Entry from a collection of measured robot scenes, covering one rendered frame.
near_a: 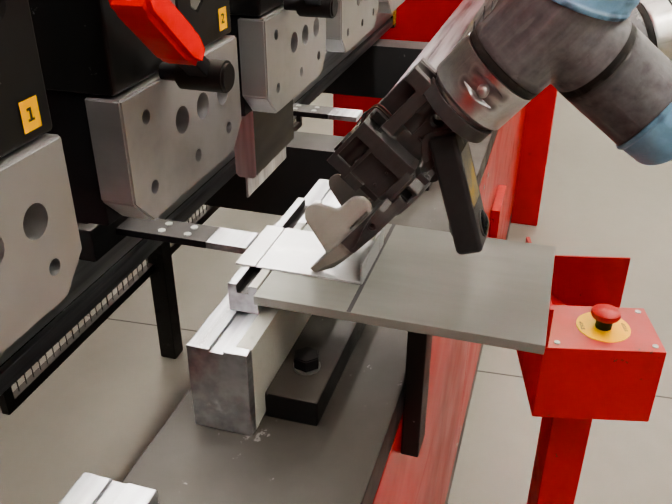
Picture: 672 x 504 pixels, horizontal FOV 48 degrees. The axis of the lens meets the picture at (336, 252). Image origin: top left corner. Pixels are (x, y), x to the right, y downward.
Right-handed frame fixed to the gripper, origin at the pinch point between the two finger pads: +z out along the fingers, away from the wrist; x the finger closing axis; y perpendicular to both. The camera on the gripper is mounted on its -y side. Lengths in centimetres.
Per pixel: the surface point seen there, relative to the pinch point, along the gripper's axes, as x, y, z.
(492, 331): 8.2, -13.0, -10.2
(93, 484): 30.9, 4.0, 8.5
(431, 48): -97, 4, 8
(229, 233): -1.0, 9.0, 8.0
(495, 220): -95, -34, 25
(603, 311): -28.6, -34.9, -3.9
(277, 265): 3.4, 3.4, 3.6
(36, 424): -59, 11, 142
